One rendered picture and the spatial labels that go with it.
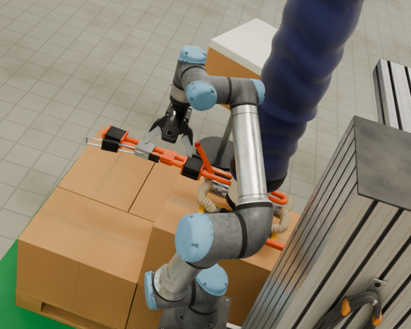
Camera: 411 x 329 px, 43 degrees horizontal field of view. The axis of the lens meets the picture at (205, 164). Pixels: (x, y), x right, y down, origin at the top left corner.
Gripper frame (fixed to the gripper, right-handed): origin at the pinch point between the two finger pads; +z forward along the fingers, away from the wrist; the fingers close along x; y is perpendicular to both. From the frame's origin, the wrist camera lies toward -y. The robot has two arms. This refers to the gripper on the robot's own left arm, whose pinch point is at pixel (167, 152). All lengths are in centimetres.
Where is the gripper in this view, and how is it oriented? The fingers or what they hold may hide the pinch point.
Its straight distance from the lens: 164.0
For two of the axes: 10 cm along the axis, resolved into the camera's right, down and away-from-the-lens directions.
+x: -9.5, -3.1, -0.1
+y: 1.9, -6.0, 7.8
